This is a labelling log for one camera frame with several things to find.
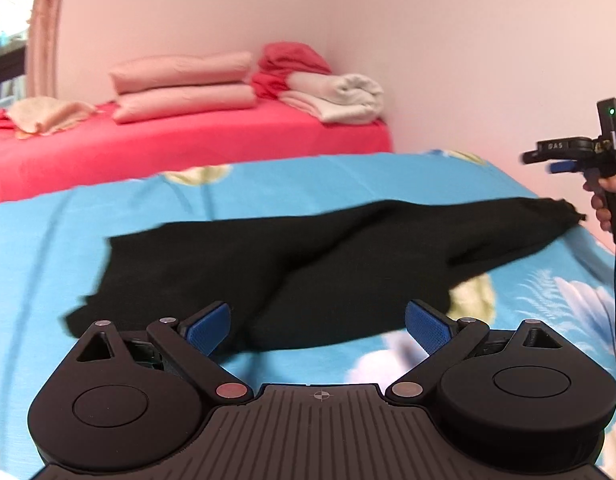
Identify black pants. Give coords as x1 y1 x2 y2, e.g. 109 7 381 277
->
65 198 582 356

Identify person right hand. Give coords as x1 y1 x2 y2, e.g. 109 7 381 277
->
583 172 616 233

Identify blue floral bed sheet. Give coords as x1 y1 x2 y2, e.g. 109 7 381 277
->
0 151 616 479

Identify red bed sheet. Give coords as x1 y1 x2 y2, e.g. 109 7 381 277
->
0 101 393 203

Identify rolled beige blanket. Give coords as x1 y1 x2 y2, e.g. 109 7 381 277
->
277 72 384 126

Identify lower pink pillow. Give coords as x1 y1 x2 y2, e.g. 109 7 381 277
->
113 84 257 124

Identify peach towel on bed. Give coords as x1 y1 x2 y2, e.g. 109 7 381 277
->
5 96 100 139

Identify red crumpled cloth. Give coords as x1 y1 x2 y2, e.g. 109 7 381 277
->
250 41 332 100

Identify pink curtain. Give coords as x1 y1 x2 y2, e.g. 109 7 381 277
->
25 0 62 96

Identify dark window frame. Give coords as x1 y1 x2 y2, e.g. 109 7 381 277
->
0 0 42 111

